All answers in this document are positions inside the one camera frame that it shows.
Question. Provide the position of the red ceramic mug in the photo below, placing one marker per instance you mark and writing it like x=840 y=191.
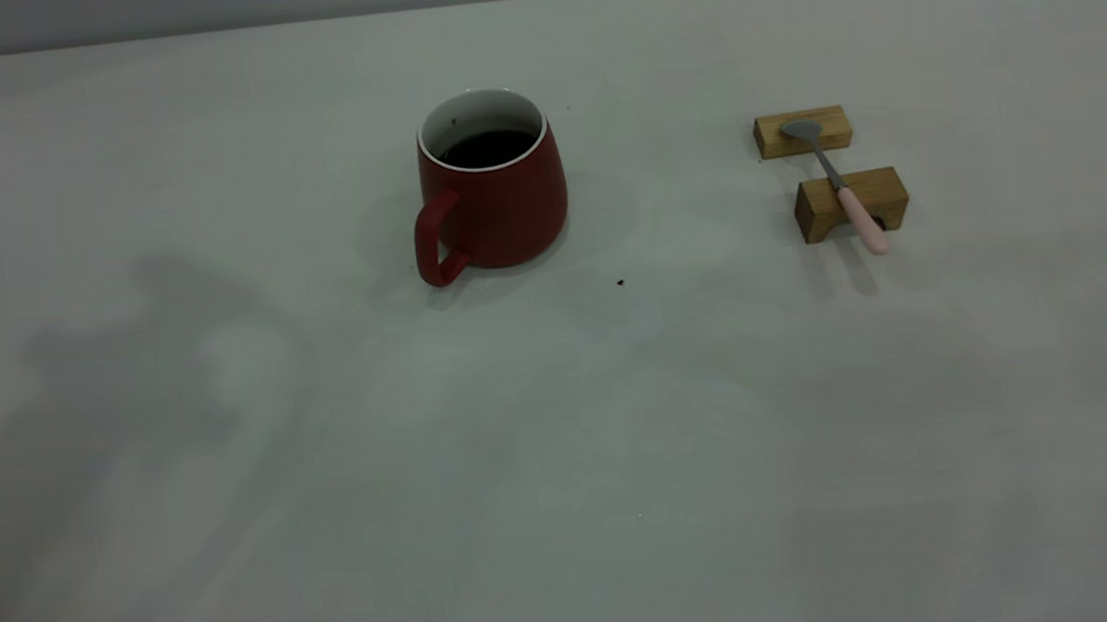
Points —
x=505 y=210

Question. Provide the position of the flat wooden block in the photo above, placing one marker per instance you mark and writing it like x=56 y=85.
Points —
x=774 y=136

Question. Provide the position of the arched wooden block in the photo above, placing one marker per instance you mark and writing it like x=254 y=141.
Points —
x=879 y=192

